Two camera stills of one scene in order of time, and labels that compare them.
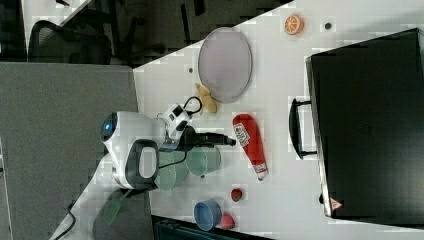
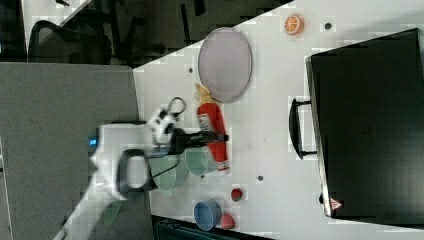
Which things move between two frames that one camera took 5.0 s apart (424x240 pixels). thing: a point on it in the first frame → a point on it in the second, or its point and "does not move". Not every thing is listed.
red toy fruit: (227, 221) does not move
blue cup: (207, 214) does not move
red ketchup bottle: (249, 136) → (219, 144)
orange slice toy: (294, 24) does not move
